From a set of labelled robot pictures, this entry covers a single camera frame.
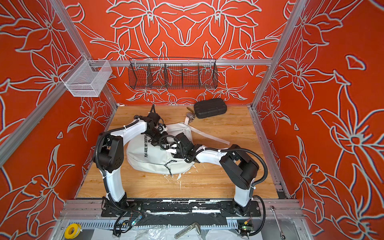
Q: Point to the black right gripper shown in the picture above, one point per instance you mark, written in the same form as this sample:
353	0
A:
176	155

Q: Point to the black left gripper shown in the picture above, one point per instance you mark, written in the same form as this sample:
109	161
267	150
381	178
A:
164	135

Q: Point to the white canvas backpack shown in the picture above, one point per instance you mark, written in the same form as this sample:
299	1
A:
145	157

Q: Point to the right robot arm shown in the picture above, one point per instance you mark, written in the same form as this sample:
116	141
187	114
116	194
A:
245	168

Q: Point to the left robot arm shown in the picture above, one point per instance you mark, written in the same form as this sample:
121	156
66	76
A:
109	155

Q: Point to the black hard zip case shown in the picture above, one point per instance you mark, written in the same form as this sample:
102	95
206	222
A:
209	108

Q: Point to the silver wrench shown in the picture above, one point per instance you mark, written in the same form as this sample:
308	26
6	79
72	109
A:
282	235

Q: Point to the yellow tape roll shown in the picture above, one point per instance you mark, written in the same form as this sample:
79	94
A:
72	231

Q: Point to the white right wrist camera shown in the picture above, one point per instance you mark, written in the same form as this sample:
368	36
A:
172	148

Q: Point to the silver metal tool with handle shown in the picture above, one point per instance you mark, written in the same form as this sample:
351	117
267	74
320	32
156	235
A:
191	114

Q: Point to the black wire wall basket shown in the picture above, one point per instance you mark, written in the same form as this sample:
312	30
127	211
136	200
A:
173	74

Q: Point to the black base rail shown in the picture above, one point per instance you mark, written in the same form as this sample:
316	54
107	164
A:
221	207

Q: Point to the grey angled metal bracket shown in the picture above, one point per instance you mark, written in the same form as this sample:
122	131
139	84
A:
194	226

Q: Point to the white wire wall basket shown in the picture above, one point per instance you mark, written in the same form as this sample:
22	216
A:
87	78

